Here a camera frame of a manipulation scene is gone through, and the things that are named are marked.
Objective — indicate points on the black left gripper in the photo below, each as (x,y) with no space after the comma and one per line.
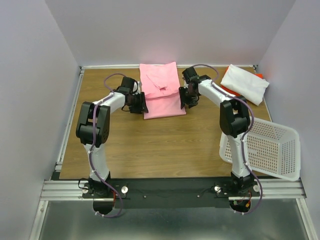
(141,106)

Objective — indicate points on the pink t shirt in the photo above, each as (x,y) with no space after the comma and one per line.
(160,84)

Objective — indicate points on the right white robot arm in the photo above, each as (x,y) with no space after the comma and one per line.
(234,122)

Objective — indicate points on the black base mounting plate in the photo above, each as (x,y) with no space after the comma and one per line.
(167,193)

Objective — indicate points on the aluminium frame rail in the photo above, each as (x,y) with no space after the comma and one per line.
(273,188)

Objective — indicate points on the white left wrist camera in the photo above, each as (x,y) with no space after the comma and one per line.
(137,87)

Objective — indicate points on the white folded t shirt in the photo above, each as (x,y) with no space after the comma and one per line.
(245,83)

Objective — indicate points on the white plastic laundry basket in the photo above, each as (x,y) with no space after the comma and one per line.
(270,148)

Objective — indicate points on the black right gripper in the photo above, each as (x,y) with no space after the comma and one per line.
(183,100)

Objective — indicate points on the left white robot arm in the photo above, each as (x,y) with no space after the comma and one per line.
(93,129)

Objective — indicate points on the orange folded t shirt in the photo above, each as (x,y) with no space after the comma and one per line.
(259,75)

